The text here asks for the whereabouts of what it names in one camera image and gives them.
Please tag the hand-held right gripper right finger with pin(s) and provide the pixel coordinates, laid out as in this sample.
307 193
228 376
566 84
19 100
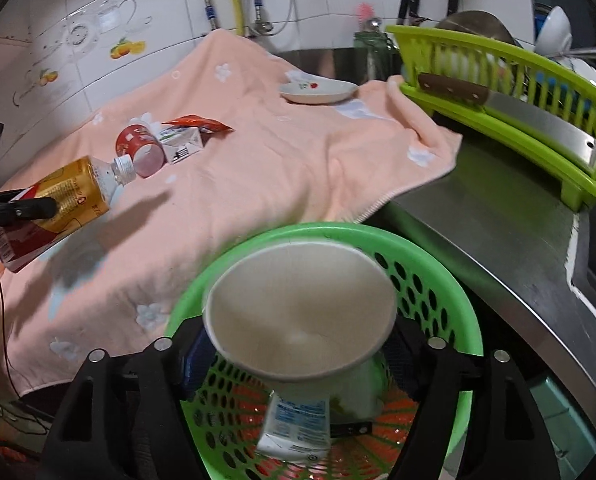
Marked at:
413 360

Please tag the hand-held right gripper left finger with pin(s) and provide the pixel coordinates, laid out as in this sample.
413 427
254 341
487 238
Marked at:
195 365

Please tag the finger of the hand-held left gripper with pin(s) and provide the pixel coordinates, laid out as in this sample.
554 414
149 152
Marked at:
28 207

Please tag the gold tea bottle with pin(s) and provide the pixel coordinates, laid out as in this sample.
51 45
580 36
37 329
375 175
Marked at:
73 190

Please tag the green plastic basket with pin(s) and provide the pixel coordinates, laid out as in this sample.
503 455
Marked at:
428 290

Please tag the white milk carton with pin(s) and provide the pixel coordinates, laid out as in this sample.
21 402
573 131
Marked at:
293 425

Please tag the white paper cup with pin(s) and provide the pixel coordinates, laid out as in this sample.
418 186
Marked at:
298 310

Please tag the red paper cup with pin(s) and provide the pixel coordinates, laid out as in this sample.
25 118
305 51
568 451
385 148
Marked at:
133 142

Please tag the small drink carton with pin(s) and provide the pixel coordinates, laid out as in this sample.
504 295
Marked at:
183 145

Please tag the red foil packet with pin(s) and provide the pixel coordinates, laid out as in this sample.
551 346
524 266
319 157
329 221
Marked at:
193 121

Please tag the peach flowered blanket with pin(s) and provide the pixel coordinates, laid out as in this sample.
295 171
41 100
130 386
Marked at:
258 170

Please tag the green dish rack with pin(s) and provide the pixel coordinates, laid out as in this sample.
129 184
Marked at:
478 120

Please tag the white flowered plate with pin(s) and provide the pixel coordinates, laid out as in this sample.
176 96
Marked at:
318 92

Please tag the metal valve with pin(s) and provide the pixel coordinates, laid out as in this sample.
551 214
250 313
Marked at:
262 27

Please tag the dark green utensil holder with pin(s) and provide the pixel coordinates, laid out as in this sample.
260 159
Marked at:
375 57

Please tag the metal bowl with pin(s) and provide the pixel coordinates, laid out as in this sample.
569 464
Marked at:
478 25

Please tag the pink brush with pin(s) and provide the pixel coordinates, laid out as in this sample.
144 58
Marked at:
364 15

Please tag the metal faucet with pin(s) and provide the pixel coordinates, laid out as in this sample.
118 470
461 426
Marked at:
588 51

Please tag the white bowl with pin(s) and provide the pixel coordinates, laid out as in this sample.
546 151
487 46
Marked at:
555 30

